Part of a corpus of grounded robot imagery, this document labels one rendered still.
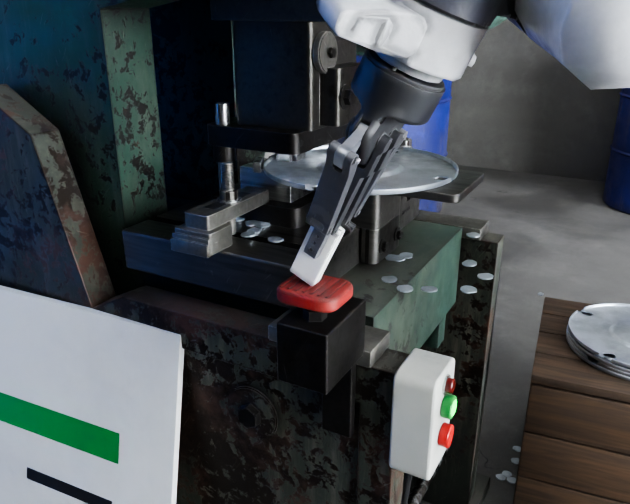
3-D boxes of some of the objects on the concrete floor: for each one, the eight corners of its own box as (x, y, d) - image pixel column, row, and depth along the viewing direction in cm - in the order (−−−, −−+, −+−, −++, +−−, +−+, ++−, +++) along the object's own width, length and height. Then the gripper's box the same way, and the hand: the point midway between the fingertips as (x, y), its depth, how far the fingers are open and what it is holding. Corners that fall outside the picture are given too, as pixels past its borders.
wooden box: (700, 454, 151) (735, 326, 139) (729, 577, 119) (779, 425, 106) (527, 415, 166) (544, 296, 153) (510, 516, 133) (531, 375, 120)
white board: (161, 704, 97) (180, 333, 86) (-55, 585, 117) (-63, 272, 106) (166, 698, 98) (185, 331, 87) (-49, 582, 118) (-56, 271, 107)
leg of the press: (489, 487, 141) (542, 73, 108) (475, 522, 132) (528, 80, 99) (171, 379, 182) (140, 54, 149) (143, 399, 173) (103, 58, 140)
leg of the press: (402, 704, 97) (447, 119, 65) (372, 779, 88) (407, 139, 55) (10, 497, 138) (-85, 75, 105) (-39, 533, 129) (-160, 82, 96)
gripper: (419, 95, 46) (301, 324, 59) (468, 78, 57) (359, 275, 69) (337, 46, 48) (239, 278, 60) (399, 39, 59) (305, 237, 71)
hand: (316, 250), depth 63 cm, fingers closed
